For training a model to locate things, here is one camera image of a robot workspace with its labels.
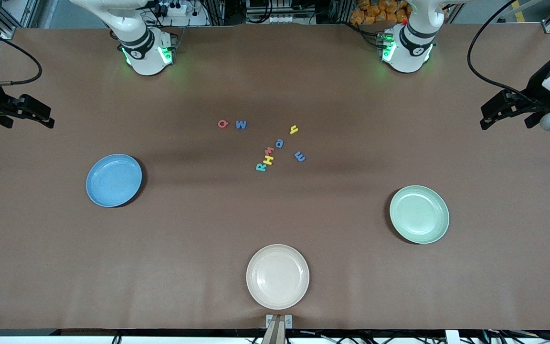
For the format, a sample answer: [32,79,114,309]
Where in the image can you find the blue plate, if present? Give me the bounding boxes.
[86,153,143,208]

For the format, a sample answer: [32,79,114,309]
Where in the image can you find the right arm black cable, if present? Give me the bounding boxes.
[0,23,43,87]

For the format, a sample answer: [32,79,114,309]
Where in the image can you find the grey metal mounting bracket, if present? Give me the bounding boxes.
[265,314,293,330]

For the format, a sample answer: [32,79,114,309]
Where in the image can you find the black table edge rail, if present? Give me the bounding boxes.
[0,328,550,338]

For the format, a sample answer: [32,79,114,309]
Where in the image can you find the orange snack bags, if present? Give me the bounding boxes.
[350,0,410,25]

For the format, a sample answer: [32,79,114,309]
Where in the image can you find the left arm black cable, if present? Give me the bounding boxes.
[467,0,543,103]

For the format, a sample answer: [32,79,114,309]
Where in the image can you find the brown table cover mat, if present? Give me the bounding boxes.
[0,23,550,330]

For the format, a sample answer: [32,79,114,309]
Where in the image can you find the beige plate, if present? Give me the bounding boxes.
[246,244,310,311]

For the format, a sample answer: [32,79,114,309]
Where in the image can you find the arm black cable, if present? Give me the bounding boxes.
[0,23,43,87]
[467,0,543,103]

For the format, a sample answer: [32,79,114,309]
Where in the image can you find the green plate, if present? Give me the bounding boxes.
[389,185,450,245]

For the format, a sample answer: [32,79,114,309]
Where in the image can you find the beige camera support post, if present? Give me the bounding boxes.
[261,315,287,344]

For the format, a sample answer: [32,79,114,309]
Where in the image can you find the white power strip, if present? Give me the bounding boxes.
[153,0,189,17]

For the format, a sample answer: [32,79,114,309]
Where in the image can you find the dark equipment rack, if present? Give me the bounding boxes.
[244,0,338,25]

